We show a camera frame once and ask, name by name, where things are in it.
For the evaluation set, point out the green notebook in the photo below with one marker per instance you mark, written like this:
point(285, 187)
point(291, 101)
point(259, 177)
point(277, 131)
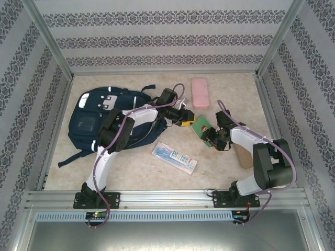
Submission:
point(200, 125)

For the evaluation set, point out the pink pencil case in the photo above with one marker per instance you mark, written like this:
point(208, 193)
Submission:
point(200, 92)

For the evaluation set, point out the tan felt pouch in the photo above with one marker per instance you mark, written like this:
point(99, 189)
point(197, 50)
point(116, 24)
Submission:
point(243, 157)

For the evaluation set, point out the clear pack of blue pens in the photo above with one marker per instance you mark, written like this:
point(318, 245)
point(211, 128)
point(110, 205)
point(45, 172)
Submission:
point(174, 157)

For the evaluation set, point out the navy blue backpack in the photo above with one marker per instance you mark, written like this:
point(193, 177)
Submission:
point(86, 123)

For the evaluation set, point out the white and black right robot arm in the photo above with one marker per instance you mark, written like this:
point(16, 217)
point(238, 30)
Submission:
point(272, 167)

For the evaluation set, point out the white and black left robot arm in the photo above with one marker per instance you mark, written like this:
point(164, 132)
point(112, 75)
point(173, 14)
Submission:
point(104, 162)

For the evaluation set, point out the grey metal shelf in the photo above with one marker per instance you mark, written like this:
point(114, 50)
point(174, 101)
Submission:
point(167, 235)

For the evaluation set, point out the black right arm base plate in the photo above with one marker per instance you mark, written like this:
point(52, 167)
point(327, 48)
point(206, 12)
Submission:
point(220, 200)

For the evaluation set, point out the aluminium right table rail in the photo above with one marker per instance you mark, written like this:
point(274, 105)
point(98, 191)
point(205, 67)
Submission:
point(264, 96)

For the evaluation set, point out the aluminium table rail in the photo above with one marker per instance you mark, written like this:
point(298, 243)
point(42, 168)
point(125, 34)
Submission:
point(264, 96)
point(58, 123)

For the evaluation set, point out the aluminium mounting rail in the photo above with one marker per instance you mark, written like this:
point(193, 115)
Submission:
point(167, 198)

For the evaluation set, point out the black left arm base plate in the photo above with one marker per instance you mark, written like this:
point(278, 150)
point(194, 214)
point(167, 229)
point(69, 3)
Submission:
point(112, 200)

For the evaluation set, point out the aluminium left table rail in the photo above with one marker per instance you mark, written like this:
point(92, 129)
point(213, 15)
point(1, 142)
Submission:
point(58, 123)

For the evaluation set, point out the aluminium right frame post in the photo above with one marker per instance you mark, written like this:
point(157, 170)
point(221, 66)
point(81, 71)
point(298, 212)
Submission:
point(281, 36)

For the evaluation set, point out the aluminium frame post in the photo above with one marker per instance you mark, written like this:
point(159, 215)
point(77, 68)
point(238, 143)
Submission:
point(281, 36)
point(47, 36)

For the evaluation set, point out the aluminium left frame post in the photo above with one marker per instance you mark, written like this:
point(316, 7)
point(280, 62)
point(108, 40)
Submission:
point(47, 36)

